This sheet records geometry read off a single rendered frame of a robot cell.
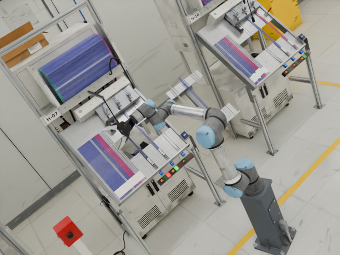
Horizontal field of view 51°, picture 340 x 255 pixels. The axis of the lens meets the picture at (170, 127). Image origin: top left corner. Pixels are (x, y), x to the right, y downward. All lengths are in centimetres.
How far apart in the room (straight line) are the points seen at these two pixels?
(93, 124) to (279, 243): 159
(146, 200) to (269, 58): 162
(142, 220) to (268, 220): 114
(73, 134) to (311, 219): 187
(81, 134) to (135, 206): 76
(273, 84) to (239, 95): 47
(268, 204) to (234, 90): 127
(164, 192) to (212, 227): 50
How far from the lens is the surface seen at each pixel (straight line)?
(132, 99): 280
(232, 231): 296
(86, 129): 278
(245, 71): 311
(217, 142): 196
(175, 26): 344
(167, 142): 271
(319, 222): 285
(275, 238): 265
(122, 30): 448
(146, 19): 464
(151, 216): 317
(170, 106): 223
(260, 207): 241
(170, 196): 320
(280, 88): 381
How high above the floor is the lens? 223
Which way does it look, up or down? 30 degrees down
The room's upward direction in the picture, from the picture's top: 28 degrees counter-clockwise
